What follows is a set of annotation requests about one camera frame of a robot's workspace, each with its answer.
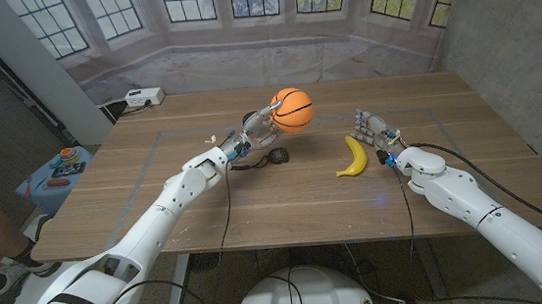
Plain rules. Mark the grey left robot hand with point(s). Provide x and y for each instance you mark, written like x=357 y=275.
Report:
x=257 y=131

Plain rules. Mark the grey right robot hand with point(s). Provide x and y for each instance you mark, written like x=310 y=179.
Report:
x=377 y=130

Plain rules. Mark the orange toy basketball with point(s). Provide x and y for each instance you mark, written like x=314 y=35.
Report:
x=293 y=110

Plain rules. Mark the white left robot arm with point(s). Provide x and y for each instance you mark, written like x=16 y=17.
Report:
x=159 y=221

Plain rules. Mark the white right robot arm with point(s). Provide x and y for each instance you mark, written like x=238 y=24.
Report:
x=477 y=208

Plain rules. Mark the yellow toy banana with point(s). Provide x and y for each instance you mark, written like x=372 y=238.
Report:
x=357 y=156

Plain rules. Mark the printed window backdrop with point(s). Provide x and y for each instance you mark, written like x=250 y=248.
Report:
x=262 y=54

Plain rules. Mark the white power strip box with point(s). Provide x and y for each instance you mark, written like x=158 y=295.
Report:
x=144 y=96

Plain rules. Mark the black fan under table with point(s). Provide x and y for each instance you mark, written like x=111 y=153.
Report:
x=204 y=262

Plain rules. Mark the metal table leg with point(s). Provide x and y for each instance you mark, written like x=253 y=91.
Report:
x=431 y=266
x=178 y=283

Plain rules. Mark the white robot torso base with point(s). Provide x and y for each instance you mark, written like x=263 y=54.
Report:
x=305 y=294

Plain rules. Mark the red tool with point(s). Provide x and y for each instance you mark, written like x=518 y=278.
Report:
x=57 y=182

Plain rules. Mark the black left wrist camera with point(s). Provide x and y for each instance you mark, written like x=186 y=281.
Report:
x=244 y=150

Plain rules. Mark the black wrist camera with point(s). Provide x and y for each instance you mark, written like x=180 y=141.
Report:
x=244 y=150
x=382 y=157

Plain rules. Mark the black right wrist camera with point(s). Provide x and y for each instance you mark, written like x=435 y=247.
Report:
x=382 y=157

